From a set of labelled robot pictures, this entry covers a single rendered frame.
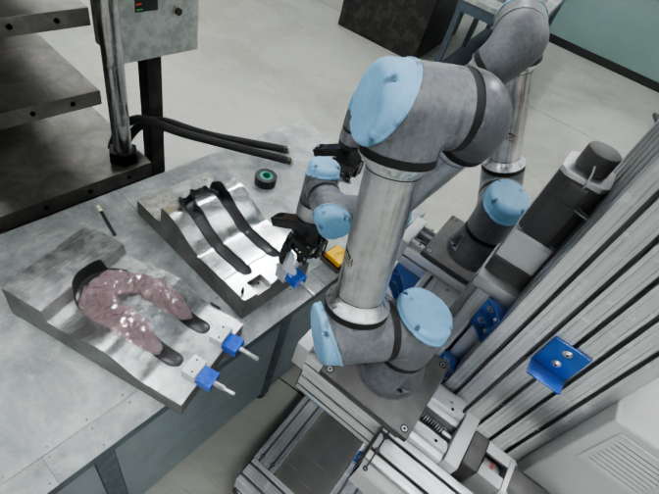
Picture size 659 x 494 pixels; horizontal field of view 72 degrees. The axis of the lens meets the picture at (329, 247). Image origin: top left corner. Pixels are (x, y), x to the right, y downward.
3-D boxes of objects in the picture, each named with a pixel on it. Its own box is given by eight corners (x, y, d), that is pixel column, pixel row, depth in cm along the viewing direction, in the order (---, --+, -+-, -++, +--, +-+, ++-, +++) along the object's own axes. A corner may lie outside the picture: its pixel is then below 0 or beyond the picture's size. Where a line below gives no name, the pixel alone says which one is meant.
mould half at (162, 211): (305, 274, 143) (314, 247, 133) (241, 319, 127) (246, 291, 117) (206, 184, 159) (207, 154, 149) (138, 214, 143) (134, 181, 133)
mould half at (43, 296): (241, 333, 124) (245, 312, 116) (180, 415, 106) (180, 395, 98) (93, 250, 130) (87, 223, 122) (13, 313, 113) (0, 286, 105)
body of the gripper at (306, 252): (303, 268, 114) (313, 232, 106) (280, 247, 118) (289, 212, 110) (324, 256, 119) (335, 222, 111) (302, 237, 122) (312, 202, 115)
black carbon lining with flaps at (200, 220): (281, 258, 136) (287, 236, 129) (240, 283, 126) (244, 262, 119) (209, 191, 148) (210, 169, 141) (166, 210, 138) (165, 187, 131)
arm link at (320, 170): (313, 173, 96) (305, 151, 102) (302, 213, 103) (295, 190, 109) (347, 176, 99) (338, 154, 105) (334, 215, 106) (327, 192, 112)
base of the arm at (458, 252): (501, 253, 135) (519, 230, 128) (483, 281, 125) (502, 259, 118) (458, 225, 139) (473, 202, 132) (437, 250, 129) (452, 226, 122)
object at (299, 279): (318, 298, 125) (323, 285, 122) (305, 306, 122) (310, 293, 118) (287, 268, 130) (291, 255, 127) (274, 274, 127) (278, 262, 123)
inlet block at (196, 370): (238, 390, 110) (241, 380, 106) (228, 408, 107) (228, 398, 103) (193, 364, 112) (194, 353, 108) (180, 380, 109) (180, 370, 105)
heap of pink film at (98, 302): (198, 310, 119) (199, 292, 113) (152, 363, 107) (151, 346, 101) (118, 265, 122) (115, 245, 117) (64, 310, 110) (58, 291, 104)
